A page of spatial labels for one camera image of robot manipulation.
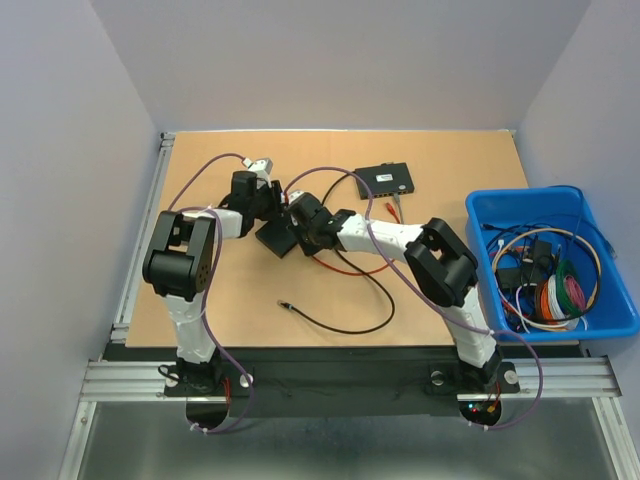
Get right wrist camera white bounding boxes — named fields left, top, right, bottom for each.
left=282, top=190, right=305, bottom=205

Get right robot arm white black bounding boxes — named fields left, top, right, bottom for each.
left=287, top=191, right=501, bottom=390

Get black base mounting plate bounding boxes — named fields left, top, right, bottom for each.
left=81, top=344, right=589, bottom=428

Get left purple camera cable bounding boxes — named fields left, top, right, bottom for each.
left=167, top=153, right=256, bottom=435

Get red ethernet cable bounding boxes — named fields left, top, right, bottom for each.
left=314, top=200, right=401, bottom=277

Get black ethernet cable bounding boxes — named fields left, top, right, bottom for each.
left=277, top=172, right=397, bottom=334

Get black network switch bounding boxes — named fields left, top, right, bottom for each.
left=354, top=162, right=415, bottom=200

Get blue plastic bin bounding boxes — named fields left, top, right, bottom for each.
left=466, top=185, right=639, bottom=343

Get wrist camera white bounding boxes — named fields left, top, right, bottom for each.
left=242, top=157, right=273, bottom=176
left=282, top=190, right=305, bottom=205

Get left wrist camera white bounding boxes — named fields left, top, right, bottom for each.
left=242, top=157, right=273, bottom=176

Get coiled coloured wires bundle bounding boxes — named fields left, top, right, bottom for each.
left=532, top=259, right=601, bottom=332

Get aluminium frame rail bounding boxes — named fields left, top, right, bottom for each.
left=62, top=131, right=639, bottom=479

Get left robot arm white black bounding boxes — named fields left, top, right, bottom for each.
left=142, top=159, right=282, bottom=395

